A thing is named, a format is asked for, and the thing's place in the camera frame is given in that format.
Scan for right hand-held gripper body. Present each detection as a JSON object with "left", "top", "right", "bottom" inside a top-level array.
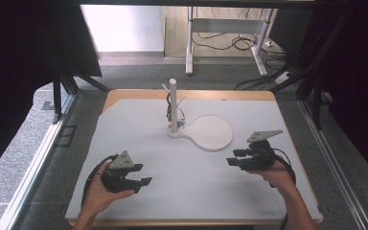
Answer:
[{"left": 236, "top": 128, "right": 284, "bottom": 172}]

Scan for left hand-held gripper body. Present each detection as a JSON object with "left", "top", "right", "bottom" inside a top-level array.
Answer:
[{"left": 100, "top": 149, "right": 142, "bottom": 194}]

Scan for white key stand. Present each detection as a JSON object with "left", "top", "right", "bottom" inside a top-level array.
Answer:
[{"left": 161, "top": 78, "right": 234, "bottom": 152}]

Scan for key bunch yellow blue tags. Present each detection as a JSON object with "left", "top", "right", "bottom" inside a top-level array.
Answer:
[{"left": 175, "top": 105, "right": 187, "bottom": 130}]

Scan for brown leather keychain green loop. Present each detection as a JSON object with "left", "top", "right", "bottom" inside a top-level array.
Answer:
[{"left": 166, "top": 91, "right": 174, "bottom": 127}]

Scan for person's left hand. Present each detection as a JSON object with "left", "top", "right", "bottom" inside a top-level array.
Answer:
[{"left": 81, "top": 172, "right": 136, "bottom": 219}]

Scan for person's right hand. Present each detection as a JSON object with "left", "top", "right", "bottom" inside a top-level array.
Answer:
[{"left": 244, "top": 158, "right": 297, "bottom": 196}]

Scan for white table mat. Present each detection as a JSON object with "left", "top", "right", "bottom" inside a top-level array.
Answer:
[{"left": 65, "top": 98, "right": 322, "bottom": 222}]

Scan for wooden table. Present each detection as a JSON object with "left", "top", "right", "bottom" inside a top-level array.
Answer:
[{"left": 67, "top": 89, "right": 324, "bottom": 228}]

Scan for white power strip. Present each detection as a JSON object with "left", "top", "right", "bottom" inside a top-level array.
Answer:
[{"left": 273, "top": 71, "right": 292, "bottom": 85}]

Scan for black metal stand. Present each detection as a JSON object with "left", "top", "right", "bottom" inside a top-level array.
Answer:
[
  {"left": 46, "top": 47, "right": 113, "bottom": 125},
  {"left": 269, "top": 12, "right": 353, "bottom": 130}
]

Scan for black curtain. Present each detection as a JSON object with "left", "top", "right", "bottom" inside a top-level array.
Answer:
[
  {"left": 0, "top": 0, "right": 104, "bottom": 185},
  {"left": 267, "top": 0, "right": 368, "bottom": 190}
]

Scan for left hand-held gripper black cable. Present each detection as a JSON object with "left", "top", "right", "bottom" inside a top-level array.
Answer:
[{"left": 80, "top": 153, "right": 120, "bottom": 209}]

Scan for aluminium rail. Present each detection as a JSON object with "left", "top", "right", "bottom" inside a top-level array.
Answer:
[
  {"left": 296, "top": 99, "right": 368, "bottom": 230},
  {"left": 0, "top": 94, "right": 78, "bottom": 230}
]

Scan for tangle of black floor cables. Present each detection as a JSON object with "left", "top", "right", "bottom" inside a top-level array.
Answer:
[{"left": 191, "top": 8, "right": 301, "bottom": 91}]

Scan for white desk frame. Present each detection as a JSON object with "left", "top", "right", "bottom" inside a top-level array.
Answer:
[{"left": 185, "top": 6, "right": 274, "bottom": 77}]

